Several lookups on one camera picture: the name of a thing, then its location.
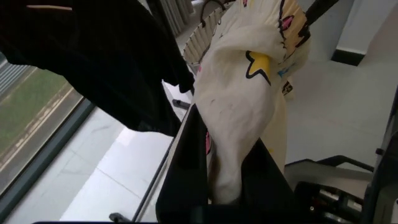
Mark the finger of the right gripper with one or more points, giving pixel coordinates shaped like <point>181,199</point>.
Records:
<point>321,8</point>

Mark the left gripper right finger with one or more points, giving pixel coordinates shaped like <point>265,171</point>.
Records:
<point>267,193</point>

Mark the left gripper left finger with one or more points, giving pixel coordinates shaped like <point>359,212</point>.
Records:
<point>183,186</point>

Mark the cream printed garment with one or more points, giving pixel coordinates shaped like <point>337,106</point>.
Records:
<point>236,109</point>

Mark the black garment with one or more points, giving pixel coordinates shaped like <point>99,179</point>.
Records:
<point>93,62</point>

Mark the pink clothes hanger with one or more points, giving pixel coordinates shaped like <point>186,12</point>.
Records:
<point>49,7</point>

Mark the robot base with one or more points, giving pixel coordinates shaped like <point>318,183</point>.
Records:
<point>329,177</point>

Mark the black clothes rack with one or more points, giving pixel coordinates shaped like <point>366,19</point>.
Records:
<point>180,104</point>

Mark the white laundry basket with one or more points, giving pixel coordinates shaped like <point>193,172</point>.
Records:
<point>199,40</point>

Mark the beige curtain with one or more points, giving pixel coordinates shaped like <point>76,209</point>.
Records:
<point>174,12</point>

